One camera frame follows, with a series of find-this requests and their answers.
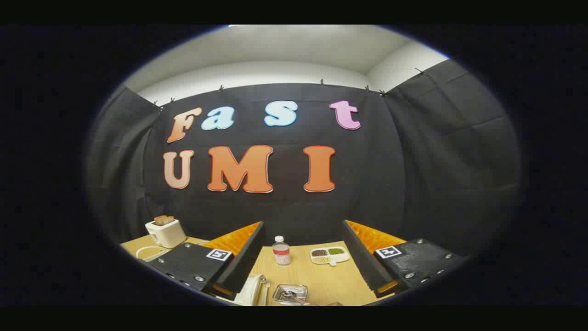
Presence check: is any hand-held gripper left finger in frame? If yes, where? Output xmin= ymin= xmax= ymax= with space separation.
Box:
xmin=149 ymin=221 xmax=266 ymax=298

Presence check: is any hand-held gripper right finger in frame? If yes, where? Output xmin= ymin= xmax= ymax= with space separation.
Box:
xmin=341 ymin=219 xmax=470 ymax=298

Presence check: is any white wire dish rack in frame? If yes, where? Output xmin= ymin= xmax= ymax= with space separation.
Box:
xmin=136 ymin=246 xmax=271 ymax=306

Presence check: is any metal wire basket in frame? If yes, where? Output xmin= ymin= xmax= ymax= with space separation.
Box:
xmin=272 ymin=284 xmax=309 ymax=306

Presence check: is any spoon with red checked handle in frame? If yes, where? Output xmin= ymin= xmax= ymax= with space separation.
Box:
xmin=282 ymin=289 xmax=314 ymax=306

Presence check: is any white divided dish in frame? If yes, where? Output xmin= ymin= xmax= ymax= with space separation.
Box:
xmin=310 ymin=246 xmax=351 ymax=267

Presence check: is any clear plastic water bottle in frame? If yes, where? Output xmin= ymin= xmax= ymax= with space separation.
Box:
xmin=272 ymin=236 xmax=291 ymax=266

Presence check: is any white toaster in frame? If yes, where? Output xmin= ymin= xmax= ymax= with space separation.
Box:
xmin=145 ymin=218 xmax=187 ymax=249

